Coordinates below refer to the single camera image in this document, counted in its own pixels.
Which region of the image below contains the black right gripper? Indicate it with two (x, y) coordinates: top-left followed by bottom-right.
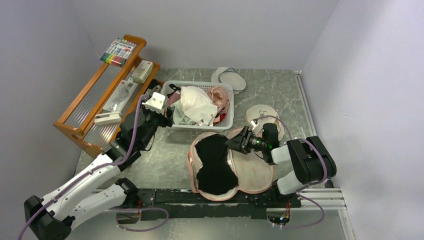
(225, 126), (267, 154)

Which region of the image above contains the white plastic laundry basket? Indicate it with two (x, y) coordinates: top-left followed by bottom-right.
(160, 80), (235, 132)

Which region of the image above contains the floral peach mesh laundry bag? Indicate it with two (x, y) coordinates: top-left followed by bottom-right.
(186, 128), (274, 202)

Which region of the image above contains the black bra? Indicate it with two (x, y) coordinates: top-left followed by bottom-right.
(194, 133), (239, 195)

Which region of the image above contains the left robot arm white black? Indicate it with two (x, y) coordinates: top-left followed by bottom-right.
(18, 106), (173, 240)

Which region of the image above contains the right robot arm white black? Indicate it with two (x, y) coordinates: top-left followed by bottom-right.
(225, 122), (337, 207)

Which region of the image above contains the white cream bra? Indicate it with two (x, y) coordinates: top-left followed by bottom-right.
(180, 86), (218, 126)

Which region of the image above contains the pink satin bra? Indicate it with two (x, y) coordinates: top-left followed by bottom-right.
(207, 86), (230, 115)

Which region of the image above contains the white bag blue trim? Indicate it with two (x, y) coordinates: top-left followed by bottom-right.
(211, 67), (247, 95)

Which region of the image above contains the light green garment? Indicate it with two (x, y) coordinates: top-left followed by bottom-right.
(171, 100), (196, 126)

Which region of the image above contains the black stapler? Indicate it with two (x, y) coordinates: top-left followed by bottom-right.
(145, 79), (162, 97)

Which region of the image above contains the clear plastic packet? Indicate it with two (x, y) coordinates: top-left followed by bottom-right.
(102, 77), (138, 113)

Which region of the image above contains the white green small box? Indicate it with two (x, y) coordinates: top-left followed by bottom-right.
(131, 60), (154, 84)

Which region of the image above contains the white clip tool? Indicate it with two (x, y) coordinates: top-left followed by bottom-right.
(94, 111), (122, 126)

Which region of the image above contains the wooden tiered shelf rack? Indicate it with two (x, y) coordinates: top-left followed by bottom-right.
(54, 34), (160, 158)

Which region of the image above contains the coloured marker pen pack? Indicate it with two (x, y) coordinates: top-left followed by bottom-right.
(99, 38), (137, 67)

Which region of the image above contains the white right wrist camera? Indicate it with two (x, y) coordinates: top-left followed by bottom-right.
(250, 118), (259, 131)

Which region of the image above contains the black bra strap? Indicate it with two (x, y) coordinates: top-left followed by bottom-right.
(166, 83), (182, 99)

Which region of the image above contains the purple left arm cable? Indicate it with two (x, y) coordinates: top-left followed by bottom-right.
(18, 94), (150, 240)

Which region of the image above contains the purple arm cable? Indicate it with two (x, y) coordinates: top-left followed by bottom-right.
(253, 114), (329, 229)
(18, 94), (150, 240)

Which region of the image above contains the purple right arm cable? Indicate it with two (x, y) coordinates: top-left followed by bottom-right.
(253, 114), (329, 229)

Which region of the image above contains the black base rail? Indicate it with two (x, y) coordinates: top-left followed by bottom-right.
(119, 187), (302, 220)

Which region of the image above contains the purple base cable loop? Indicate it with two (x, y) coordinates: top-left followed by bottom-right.
(112, 207), (170, 233)

